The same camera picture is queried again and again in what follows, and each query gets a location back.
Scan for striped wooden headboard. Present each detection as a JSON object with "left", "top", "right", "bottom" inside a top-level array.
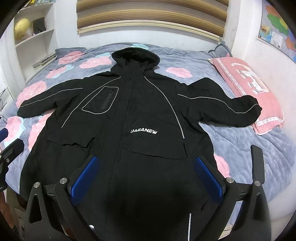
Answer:
[{"left": 76, "top": 0, "right": 229, "bottom": 41}]

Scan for colourful wall map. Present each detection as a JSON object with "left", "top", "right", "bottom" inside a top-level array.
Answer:
[{"left": 258, "top": 1, "right": 295, "bottom": 62}]

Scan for yellow ball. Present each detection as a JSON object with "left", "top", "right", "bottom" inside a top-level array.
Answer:
[{"left": 14, "top": 18, "right": 31, "bottom": 40}]

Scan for grey pillow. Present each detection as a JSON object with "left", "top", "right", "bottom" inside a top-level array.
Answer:
[{"left": 208, "top": 41, "right": 232, "bottom": 58}]

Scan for black hooded jacket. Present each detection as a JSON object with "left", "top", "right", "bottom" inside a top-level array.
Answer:
[{"left": 17, "top": 48, "right": 261, "bottom": 240}]

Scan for pink patterned pillow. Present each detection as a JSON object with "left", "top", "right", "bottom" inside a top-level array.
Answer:
[{"left": 208, "top": 57, "right": 285, "bottom": 135}]

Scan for black picture frame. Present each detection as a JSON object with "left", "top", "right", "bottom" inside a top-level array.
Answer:
[{"left": 32, "top": 16, "right": 46, "bottom": 35}]

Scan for grey floral bed quilt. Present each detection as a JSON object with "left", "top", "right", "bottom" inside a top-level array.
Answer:
[{"left": 1, "top": 43, "right": 295, "bottom": 201}]

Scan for white wall shelf unit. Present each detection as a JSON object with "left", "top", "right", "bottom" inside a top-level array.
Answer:
[{"left": 3, "top": 2, "right": 58, "bottom": 84}]

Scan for books on lower shelf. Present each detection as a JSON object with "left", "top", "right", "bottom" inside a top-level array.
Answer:
[{"left": 33, "top": 54, "right": 57, "bottom": 68}]

